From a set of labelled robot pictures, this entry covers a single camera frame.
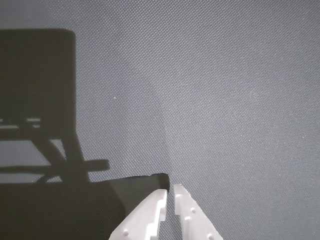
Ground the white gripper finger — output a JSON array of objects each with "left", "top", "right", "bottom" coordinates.
[
  {"left": 108, "top": 188, "right": 168, "bottom": 240},
  {"left": 173, "top": 183, "right": 224, "bottom": 240}
]

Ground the grey textured mat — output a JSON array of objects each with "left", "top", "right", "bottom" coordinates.
[{"left": 0, "top": 0, "right": 320, "bottom": 240}]

